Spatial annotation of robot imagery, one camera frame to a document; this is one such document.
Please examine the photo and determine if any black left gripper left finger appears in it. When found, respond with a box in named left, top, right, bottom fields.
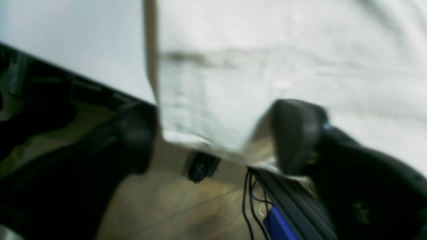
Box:
left=1, top=102, right=157, bottom=240

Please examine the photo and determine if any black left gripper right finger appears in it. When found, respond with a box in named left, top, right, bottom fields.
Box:
left=272, top=100, right=427, bottom=240

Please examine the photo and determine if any beige t-shirt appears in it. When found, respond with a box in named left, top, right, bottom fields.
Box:
left=143, top=0, right=427, bottom=176

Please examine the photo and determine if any blue box top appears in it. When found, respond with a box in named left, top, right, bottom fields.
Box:
left=263, top=207, right=296, bottom=240

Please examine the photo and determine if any black aluminium table frame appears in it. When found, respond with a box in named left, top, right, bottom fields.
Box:
left=253, top=169, right=338, bottom=240

